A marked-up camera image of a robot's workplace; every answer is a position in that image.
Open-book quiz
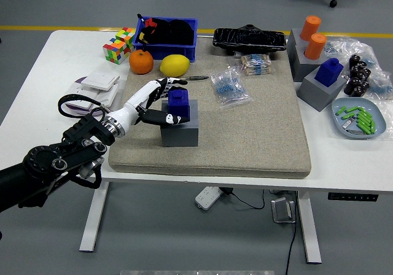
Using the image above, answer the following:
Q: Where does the empty clear plastic bag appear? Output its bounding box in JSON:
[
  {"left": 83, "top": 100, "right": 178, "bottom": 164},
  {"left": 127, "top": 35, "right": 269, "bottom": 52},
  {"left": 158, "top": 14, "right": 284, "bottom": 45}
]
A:
[{"left": 376, "top": 98, "right": 393, "bottom": 141}]

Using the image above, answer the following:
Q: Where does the black glossy mirror device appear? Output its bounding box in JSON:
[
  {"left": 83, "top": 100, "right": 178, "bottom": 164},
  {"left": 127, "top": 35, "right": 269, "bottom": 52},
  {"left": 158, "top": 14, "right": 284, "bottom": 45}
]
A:
[{"left": 212, "top": 23, "right": 288, "bottom": 56}]

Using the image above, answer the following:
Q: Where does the white power strip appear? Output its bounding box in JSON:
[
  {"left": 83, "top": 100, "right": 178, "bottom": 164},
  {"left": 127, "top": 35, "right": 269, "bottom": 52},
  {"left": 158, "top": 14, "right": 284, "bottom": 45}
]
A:
[{"left": 195, "top": 185, "right": 224, "bottom": 211}]

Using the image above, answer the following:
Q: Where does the long black power cable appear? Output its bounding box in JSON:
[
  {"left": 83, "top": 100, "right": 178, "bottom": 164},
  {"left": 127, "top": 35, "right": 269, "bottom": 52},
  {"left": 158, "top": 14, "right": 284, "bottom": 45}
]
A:
[{"left": 284, "top": 190, "right": 299, "bottom": 275}]

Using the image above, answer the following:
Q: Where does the grey block with two holes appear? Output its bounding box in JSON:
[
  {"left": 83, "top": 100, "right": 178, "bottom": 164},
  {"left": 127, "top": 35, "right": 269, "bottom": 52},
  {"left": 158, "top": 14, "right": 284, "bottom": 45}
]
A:
[{"left": 286, "top": 28, "right": 328, "bottom": 83}]

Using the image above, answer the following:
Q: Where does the white table leg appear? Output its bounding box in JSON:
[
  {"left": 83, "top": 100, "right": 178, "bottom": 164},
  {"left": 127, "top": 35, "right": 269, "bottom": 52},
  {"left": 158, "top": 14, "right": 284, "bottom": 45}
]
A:
[
  {"left": 296, "top": 190, "right": 322, "bottom": 264},
  {"left": 79, "top": 181, "right": 110, "bottom": 253}
]

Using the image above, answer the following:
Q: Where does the yellow lemon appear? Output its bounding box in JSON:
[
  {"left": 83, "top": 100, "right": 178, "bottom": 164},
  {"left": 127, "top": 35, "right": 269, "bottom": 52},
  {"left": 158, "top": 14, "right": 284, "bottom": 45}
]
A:
[{"left": 159, "top": 54, "right": 191, "bottom": 78}]

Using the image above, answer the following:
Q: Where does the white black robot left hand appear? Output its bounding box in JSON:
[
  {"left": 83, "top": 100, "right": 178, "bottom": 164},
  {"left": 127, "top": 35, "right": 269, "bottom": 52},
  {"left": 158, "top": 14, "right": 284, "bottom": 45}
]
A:
[{"left": 107, "top": 77, "right": 192, "bottom": 133}]

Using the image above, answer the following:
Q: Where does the blue seal stamp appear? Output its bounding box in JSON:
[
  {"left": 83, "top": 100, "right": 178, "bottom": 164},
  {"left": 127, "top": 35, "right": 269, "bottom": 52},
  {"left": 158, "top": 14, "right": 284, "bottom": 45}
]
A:
[
  {"left": 168, "top": 89, "right": 191, "bottom": 119},
  {"left": 314, "top": 58, "right": 344, "bottom": 88}
]

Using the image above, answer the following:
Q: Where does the white wall switch panel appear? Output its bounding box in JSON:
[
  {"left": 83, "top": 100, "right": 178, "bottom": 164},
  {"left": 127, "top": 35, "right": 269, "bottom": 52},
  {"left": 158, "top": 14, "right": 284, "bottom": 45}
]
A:
[{"left": 81, "top": 71, "right": 120, "bottom": 91}]

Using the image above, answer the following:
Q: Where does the blue plastic bin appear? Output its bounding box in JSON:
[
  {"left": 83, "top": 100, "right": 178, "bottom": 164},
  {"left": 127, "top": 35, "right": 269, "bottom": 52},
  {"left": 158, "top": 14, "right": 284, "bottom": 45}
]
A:
[{"left": 132, "top": 16, "right": 199, "bottom": 63}]

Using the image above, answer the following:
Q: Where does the light blue plate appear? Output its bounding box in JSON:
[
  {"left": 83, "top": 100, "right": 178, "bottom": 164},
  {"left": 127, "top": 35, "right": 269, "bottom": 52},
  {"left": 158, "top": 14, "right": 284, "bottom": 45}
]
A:
[{"left": 331, "top": 98, "right": 387, "bottom": 140}]

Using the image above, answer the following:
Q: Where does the black grey pen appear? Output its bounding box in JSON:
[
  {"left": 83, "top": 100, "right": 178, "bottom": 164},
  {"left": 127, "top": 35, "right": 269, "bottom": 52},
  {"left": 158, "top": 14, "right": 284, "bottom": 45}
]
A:
[{"left": 179, "top": 75, "right": 210, "bottom": 82}]

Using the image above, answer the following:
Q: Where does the grey square seal holder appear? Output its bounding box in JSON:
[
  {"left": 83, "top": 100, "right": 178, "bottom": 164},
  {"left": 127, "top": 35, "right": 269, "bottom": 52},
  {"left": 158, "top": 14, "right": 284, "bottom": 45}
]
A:
[
  {"left": 160, "top": 99, "right": 200, "bottom": 148},
  {"left": 297, "top": 66, "right": 348, "bottom": 112}
]

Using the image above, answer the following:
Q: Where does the black table control panel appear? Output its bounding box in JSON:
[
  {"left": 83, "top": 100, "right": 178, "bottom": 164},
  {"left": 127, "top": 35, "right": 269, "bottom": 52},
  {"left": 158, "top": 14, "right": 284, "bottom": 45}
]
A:
[{"left": 327, "top": 192, "right": 379, "bottom": 202}]

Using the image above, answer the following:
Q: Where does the black fabric bundle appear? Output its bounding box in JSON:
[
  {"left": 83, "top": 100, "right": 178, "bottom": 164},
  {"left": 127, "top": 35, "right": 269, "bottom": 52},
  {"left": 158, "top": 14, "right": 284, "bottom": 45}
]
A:
[{"left": 136, "top": 13, "right": 195, "bottom": 46}]

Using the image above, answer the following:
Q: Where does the orange fruit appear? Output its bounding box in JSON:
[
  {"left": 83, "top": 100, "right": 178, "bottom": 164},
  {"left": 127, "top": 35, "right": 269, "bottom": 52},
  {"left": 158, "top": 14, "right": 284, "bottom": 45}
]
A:
[{"left": 128, "top": 49, "right": 154, "bottom": 75}]

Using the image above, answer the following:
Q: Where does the clear bag of blue resistors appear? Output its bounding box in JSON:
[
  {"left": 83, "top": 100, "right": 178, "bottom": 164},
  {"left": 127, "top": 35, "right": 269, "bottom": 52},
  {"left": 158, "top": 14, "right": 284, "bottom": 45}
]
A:
[
  {"left": 209, "top": 68, "right": 255, "bottom": 110},
  {"left": 367, "top": 69, "right": 393, "bottom": 101},
  {"left": 322, "top": 37, "right": 374, "bottom": 58}
]

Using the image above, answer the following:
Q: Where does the thin black adapter cable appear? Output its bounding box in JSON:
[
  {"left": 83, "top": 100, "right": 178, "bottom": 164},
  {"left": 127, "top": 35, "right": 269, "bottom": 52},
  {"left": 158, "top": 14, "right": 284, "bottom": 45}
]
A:
[{"left": 232, "top": 188, "right": 267, "bottom": 210}]

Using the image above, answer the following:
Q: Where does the clear bag of tan resistors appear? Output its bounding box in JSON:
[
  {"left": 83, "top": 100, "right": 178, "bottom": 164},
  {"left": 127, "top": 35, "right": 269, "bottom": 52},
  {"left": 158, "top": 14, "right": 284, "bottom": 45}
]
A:
[{"left": 228, "top": 53, "right": 273, "bottom": 77}]

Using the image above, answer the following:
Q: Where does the multicoloured puzzle cube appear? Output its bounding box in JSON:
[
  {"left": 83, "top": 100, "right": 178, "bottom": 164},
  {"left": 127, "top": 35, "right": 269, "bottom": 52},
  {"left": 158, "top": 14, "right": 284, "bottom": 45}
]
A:
[
  {"left": 115, "top": 26, "right": 137, "bottom": 50},
  {"left": 103, "top": 38, "right": 132, "bottom": 65}
]

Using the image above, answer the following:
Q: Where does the beige textured mat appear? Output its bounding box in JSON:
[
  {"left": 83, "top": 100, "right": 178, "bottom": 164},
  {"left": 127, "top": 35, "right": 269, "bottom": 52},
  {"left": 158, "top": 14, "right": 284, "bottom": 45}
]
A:
[{"left": 107, "top": 37, "right": 312, "bottom": 179}]

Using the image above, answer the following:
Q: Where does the orange cylinder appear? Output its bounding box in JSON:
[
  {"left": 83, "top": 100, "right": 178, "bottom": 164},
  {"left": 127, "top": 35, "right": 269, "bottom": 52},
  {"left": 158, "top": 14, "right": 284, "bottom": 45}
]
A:
[
  {"left": 300, "top": 15, "right": 322, "bottom": 42},
  {"left": 303, "top": 33, "right": 328, "bottom": 61}
]

